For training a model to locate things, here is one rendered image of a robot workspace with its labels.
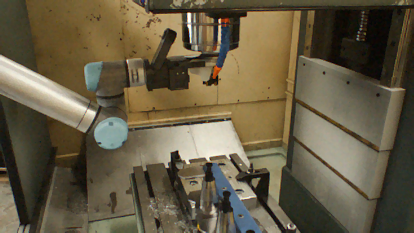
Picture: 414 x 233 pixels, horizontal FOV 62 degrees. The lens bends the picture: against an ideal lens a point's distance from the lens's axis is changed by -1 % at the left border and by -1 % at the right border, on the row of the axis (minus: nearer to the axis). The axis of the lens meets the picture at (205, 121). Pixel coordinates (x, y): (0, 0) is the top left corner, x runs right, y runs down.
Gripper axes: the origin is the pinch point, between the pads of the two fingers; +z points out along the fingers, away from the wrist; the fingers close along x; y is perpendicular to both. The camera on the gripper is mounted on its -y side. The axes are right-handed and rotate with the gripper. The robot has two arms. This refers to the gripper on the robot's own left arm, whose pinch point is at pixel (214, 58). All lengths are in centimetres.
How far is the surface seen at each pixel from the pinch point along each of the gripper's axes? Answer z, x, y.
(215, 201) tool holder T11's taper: -11.1, 34.5, 22.7
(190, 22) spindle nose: -7.7, 4.1, -10.6
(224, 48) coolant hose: -3.6, 18.7, -6.2
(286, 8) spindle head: 4.2, 32.0, -15.7
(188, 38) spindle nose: -8.2, 3.5, -6.6
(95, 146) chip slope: -42, -92, 65
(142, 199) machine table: -23, -21, 57
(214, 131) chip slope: 28, -93, 66
